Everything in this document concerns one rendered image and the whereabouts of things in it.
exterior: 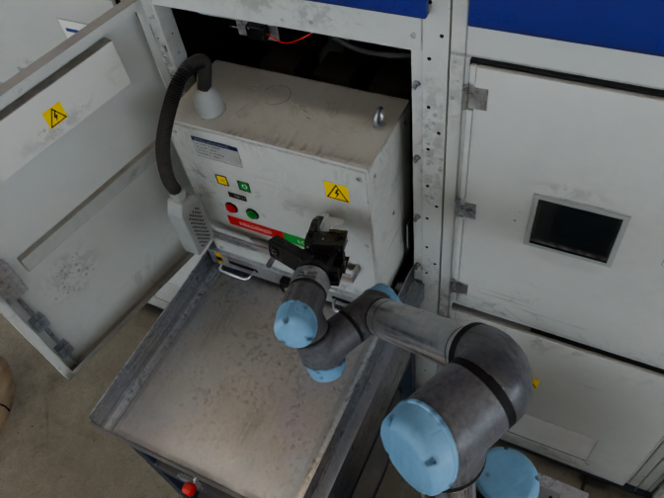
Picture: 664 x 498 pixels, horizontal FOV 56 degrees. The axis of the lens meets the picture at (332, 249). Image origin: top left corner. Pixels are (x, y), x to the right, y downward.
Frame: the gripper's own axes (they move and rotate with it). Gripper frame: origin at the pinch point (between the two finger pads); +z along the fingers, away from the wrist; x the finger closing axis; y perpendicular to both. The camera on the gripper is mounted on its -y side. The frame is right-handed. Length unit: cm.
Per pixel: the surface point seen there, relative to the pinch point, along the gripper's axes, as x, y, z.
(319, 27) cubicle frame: 39.2, 0.7, 6.3
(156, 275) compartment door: -34, -54, 14
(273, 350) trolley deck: -40.0, -15.5, -3.6
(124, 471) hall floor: -125, -87, 5
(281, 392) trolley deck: -42.9, -10.7, -14.5
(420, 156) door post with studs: 11.3, 19.9, 8.8
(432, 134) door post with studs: 18.0, 22.4, 5.9
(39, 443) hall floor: -124, -126, 10
